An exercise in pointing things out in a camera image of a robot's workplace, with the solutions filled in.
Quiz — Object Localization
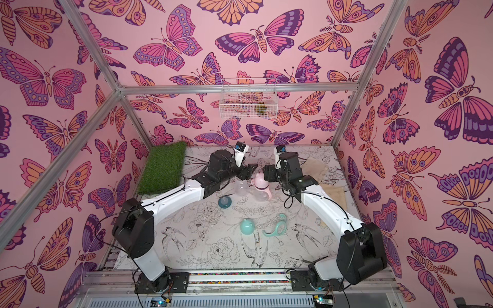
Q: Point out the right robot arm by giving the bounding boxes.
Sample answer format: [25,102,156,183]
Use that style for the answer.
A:
[263,146,388,290]

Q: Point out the mint bottle handle ring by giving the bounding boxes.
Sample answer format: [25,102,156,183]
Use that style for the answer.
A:
[262,213,288,237]

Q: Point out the teal nipple collar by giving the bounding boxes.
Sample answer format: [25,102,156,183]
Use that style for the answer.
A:
[218,196,232,209]

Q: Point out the white wire basket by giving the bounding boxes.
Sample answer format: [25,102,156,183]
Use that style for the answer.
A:
[218,77,279,120]

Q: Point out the pink bottle handle ring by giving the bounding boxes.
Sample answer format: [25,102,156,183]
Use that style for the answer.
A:
[250,180,273,200]

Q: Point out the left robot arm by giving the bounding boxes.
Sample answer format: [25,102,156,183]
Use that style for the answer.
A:
[112,142,258,285]

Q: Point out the clear baby bottle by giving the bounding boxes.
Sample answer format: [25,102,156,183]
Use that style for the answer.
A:
[253,187,272,203]
[234,180,249,197]

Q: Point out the pink bottle cap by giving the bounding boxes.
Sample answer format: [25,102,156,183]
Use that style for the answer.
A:
[251,172,269,189]

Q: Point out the green artificial grass mat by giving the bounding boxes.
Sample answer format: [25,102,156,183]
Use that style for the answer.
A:
[137,141,187,195]

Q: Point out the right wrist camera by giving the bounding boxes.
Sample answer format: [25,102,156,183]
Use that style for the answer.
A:
[273,145,286,163]

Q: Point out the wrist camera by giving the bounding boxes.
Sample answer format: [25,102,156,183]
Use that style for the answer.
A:
[273,145,286,163]
[234,142,249,167]

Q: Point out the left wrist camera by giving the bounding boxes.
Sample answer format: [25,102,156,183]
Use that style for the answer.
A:
[234,142,249,167]

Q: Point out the mint bottle cap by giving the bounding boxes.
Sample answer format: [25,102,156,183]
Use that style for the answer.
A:
[240,219,255,236]

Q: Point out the beige glove green fingers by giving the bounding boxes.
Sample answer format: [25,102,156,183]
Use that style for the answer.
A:
[302,157,328,182]

